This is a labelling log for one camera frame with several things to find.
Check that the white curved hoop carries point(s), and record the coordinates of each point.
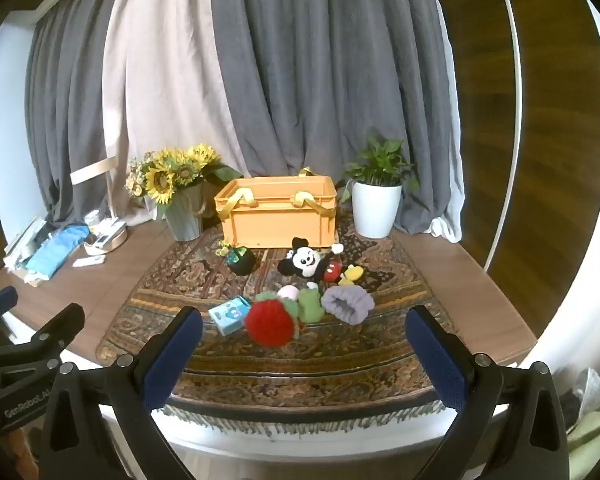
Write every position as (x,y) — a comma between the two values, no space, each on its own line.
(516,110)

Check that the narrow grey curtain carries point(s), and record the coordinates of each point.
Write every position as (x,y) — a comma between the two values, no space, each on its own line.
(64,110)

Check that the black mouse plush toy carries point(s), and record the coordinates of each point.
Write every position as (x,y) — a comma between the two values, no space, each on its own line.
(305,260)

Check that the red knitted strawberry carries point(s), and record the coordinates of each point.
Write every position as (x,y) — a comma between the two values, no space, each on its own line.
(270,322)

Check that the green plush toy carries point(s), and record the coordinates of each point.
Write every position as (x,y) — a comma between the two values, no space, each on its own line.
(311,305)

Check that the pale green cloth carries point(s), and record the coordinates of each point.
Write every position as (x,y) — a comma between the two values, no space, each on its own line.
(597,445)

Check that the sunflower bouquet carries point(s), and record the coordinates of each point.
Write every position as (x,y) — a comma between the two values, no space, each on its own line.
(167,172)

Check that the light blue tissue pack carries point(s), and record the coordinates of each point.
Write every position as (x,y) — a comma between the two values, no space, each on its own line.
(228,316)

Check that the grey ribbed vase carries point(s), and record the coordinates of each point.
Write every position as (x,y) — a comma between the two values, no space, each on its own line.
(183,215)

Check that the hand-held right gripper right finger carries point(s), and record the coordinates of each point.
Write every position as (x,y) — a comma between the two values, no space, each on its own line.
(437,355)

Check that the stack of white boxes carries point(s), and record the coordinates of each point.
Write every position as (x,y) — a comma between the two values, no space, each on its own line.
(24,240)

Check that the white device on table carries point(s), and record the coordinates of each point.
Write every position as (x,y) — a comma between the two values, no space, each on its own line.
(104,240)

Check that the white plant pot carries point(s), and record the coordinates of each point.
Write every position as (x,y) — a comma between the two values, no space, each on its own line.
(376,210)

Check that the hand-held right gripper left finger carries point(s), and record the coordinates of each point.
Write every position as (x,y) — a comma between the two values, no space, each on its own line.
(172,360)

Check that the blue cloth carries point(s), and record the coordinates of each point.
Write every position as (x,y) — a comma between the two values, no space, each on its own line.
(57,250)

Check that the wide grey curtain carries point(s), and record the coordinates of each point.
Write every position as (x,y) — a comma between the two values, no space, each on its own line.
(330,70)

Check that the patterned brown rug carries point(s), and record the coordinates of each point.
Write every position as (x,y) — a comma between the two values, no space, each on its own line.
(290,365)

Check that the white flat card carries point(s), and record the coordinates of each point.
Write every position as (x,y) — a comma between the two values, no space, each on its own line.
(88,261)

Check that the green leafy plant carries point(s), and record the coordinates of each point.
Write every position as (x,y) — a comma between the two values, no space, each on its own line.
(380,165)

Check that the beige curtain tieback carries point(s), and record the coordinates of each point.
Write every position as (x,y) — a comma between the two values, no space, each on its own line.
(92,170)

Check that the round black green pouch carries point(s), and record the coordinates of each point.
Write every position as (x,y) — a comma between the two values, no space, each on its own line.
(244,262)

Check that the beige curtain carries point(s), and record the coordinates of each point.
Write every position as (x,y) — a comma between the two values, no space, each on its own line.
(164,75)

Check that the orange storage basket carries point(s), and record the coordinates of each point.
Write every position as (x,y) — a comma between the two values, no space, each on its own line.
(280,220)

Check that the pink soft toy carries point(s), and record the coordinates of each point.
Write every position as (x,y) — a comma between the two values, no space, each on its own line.
(289,292)

